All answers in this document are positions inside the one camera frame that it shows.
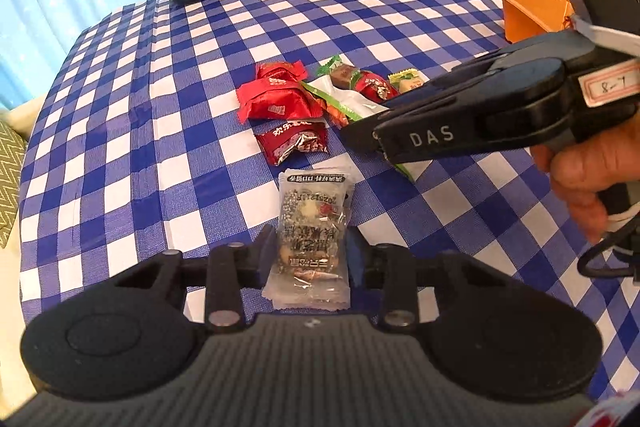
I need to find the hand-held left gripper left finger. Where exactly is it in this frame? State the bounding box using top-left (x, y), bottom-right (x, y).
top-left (107, 226), bottom-right (275, 333)

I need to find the yellow green wrapped candy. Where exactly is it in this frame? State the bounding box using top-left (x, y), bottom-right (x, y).
top-left (389, 71), bottom-right (429, 96)

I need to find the white green orange snack packet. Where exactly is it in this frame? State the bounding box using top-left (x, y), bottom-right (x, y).
top-left (300, 74), bottom-right (434, 180)

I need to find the orange plastic bin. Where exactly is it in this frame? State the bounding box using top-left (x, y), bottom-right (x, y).
top-left (490, 0), bottom-right (576, 45)

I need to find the blue white checkered tablecloth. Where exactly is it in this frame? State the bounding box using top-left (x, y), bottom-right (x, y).
top-left (17, 0), bottom-right (640, 403)

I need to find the red white patterned clothing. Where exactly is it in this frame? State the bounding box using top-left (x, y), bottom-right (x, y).
top-left (575, 391), bottom-right (640, 427)

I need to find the small red candy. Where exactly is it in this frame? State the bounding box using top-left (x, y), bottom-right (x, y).
top-left (357, 71), bottom-right (401, 100)

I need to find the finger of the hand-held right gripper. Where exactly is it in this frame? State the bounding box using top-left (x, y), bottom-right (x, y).
top-left (340, 99), bottom-right (506, 166)
top-left (387, 48), bottom-right (506, 108)

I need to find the green brown candy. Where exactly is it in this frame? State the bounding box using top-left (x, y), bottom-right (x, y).
top-left (316, 55), bottom-right (361, 90)

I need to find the red snack packet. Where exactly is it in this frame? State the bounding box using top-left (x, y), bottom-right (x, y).
top-left (255, 61), bottom-right (307, 90)
top-left (236, 79), bottom-right (326, 122)

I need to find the red packet with white characters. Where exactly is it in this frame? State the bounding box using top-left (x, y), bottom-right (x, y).
top-left (255, 119), bottom-right (330, 166)

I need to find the clear nut snack packet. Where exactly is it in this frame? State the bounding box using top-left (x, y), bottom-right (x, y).
top-left (262, 167), bottom-right (355, 310)

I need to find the cream sofa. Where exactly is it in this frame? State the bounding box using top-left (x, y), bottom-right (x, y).
top-left (0, 104), bottom-right (51, 148)

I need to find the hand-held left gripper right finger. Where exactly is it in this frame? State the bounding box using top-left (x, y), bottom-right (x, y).
top-left (347, 227), bottom-right (501, 333)

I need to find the person's right hand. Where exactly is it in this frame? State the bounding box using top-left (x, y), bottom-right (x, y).
top-left (531, 107), bottom-right (640, 244)

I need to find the black cable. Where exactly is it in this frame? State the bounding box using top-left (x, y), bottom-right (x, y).
top-left (577, 219), bottom-right (640, 280)

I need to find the green zigzag cushion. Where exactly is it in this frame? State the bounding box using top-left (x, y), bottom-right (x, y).
top-left (0, 109), bottom-right (28, 250)

